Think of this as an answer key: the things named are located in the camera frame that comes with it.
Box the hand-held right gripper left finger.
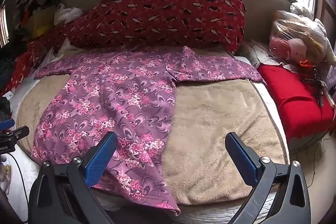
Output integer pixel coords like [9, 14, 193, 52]
[28, 132, 118, 224]

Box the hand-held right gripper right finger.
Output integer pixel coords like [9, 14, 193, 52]
[225, 132, 311, 224]

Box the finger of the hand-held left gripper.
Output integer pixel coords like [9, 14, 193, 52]
[0, 119, 15, 130]
[5, 126, 30, 139]

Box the purple floral garment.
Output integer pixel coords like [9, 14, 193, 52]
[31, 46, 267, 216]

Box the dark clothes heap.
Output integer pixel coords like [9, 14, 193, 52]
[0, 57, 18, 122]

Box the beige plush blanket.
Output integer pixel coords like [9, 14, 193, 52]
[16, 48, 287, 206]

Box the red cloth-covered box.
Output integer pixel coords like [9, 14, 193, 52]
[257, 63, 335, 141]

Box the yellow box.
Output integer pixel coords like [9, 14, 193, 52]
[31, 7, 57, 37]

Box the metal tool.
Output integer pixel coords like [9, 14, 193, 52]
[302, 60, 336, 109]

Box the clear bag with pink doll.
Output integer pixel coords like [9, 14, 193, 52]
[269, 10, 328, 67]

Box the white plastic bag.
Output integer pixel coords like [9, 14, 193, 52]
[54, 4, 84, 26]

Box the red printed blanket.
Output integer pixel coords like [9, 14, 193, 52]
[1, 0, 247, 95]

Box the black cable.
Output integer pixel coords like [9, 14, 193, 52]
[9, 152, 29, 223]

